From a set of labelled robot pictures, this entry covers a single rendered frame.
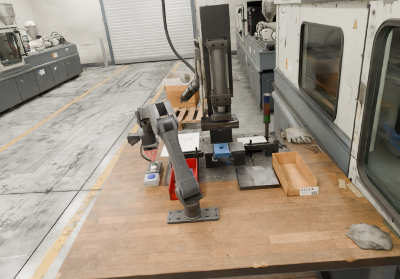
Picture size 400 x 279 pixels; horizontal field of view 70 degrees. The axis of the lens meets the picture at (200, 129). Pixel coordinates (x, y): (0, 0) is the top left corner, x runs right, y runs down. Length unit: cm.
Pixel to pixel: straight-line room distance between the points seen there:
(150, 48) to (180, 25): 134
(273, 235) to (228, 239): 16
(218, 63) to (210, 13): 22
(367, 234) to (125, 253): 80
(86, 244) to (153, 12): 983
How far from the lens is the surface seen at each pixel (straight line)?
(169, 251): 105
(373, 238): 111
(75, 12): 1157
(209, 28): 134
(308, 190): 126
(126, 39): 1095
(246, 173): 135
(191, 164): 144
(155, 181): 136
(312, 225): 113
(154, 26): 1066
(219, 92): 130
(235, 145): 146
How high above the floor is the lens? 164
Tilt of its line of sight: 23 degrees down
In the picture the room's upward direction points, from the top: 6 degrees counter-clockwise
